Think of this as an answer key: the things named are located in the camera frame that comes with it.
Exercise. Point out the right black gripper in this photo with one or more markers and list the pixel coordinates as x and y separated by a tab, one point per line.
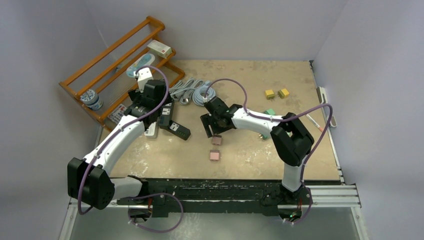
208	119

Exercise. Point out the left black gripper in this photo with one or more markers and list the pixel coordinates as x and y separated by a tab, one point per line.
135	95

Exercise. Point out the pink plug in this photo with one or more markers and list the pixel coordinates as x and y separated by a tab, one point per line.
216	140
214	155

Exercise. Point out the black power strip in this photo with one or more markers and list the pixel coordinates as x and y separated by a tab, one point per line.
165	118
179	130

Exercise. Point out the white power strip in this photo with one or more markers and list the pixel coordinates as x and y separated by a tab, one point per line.
152	131

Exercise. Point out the yellow plug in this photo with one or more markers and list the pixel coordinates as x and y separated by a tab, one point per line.
269	94
283	93

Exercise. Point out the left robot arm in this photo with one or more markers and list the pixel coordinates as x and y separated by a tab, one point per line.
88	179

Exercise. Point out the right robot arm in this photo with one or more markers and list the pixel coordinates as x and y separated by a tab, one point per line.
292	141

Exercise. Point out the colour marker pack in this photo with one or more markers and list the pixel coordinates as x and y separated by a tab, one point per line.
117	114

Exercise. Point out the blue oval package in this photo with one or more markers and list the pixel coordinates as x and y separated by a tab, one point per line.
145	60

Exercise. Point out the orange wooden rack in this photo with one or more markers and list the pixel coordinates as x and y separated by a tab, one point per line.
106	74

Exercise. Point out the white red box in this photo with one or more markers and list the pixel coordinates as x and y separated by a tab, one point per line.
160	49

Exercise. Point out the blue white ceramic jar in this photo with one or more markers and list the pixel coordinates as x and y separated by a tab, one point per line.
92	100

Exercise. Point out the orange white pen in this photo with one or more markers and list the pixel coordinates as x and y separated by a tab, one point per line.
315	123

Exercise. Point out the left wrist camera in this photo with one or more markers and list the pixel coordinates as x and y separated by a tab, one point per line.
142	76

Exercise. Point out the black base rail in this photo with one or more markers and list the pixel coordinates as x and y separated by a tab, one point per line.
221	196

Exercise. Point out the white wall clip upper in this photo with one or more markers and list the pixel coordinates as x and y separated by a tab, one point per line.
322	95

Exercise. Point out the white wall clip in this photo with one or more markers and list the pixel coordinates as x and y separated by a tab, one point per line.
322	95
332	122

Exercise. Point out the white wall clip lower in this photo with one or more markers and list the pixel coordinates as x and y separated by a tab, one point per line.
332	122

